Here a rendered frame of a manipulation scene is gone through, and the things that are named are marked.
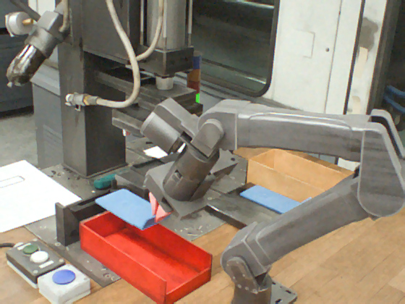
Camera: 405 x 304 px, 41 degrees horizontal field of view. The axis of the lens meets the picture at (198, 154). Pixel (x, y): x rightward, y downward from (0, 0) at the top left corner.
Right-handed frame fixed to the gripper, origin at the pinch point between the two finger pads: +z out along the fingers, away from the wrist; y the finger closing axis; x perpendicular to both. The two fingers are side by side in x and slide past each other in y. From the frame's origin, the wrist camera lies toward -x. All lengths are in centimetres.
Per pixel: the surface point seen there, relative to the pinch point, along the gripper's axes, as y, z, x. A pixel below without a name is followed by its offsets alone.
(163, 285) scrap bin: -10.7, 2.7, 5.9
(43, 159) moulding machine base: 126, 170, -92
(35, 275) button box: 5.0, 14.3, 18.9
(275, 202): -5.8, 7.8, -36.9
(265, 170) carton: 2.8, 8.6, -42.7
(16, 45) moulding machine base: 246, 195, -145
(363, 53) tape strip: 12, -16, -76
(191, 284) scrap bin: -12.6, 4.7, -0.7
